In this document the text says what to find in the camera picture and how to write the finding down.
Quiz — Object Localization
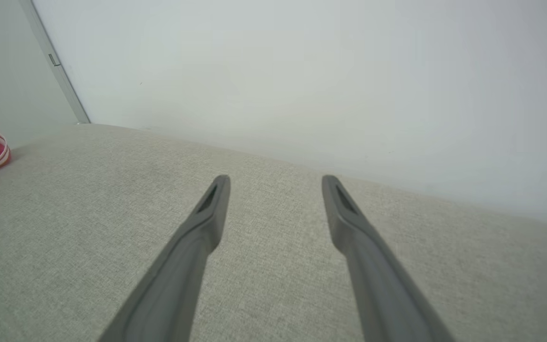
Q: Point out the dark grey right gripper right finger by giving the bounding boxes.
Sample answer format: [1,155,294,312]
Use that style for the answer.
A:
[321,175,457,342]

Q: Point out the grey fabric sofa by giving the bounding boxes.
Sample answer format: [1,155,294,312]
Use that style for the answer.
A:
[0,123,547,342]

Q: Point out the grey metal wall strip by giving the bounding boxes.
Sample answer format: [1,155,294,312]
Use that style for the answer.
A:
[19,0,91,125]

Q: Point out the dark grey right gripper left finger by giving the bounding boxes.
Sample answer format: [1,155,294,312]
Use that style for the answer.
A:
[98,175,231,342]

